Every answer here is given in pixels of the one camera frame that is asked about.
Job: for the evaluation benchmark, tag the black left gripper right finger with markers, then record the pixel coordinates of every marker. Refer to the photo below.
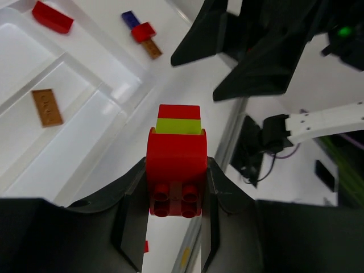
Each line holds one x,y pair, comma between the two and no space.
240,234

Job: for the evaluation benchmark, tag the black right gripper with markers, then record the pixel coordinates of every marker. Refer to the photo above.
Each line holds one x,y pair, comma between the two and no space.
274,36

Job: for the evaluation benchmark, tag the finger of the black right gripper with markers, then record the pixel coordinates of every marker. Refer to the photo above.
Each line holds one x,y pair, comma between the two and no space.
214,31

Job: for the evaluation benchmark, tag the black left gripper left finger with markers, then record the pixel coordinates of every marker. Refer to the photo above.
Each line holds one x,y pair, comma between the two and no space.
102,232

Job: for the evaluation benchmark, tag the red arch lego brick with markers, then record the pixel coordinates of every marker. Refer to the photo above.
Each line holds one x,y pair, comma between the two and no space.
176,173

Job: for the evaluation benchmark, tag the green lego brick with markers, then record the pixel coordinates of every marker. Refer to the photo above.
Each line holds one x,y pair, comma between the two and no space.
178,126

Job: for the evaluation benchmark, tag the brown lego plate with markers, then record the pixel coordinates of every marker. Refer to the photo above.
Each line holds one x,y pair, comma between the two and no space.
152,49
47,107

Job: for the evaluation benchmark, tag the small red lego brick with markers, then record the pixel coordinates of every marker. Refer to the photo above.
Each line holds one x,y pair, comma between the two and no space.
179,112

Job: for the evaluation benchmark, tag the red lego brick on table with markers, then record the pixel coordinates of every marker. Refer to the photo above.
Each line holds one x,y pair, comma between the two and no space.
146,247

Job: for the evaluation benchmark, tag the red lego brick on plates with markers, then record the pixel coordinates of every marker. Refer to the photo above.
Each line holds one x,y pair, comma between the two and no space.
143,32

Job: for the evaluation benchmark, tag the blue lego brick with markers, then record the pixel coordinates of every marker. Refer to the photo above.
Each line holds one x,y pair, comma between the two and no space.
130,19

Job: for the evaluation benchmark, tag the white compartment tray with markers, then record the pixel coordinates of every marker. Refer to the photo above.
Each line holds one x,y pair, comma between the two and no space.
106,86

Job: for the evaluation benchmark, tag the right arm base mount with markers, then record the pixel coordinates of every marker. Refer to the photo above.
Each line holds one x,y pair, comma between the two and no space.
254,141

